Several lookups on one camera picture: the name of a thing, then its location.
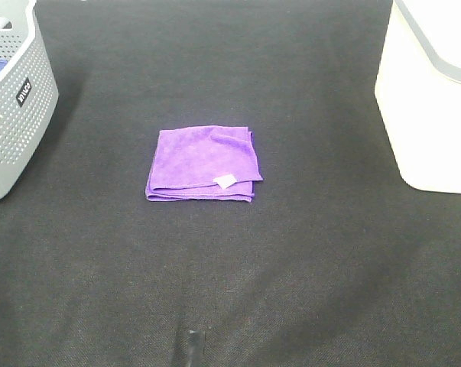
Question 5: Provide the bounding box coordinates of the purple microfibre towel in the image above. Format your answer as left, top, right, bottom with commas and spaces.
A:
145, 125, 263, 202

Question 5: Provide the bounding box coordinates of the white plastic basket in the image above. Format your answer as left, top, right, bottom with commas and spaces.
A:
375, 1, 461, 193

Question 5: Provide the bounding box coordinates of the grey perforated laundry basket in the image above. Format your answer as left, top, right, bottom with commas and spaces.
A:
0, 1, 59, 200

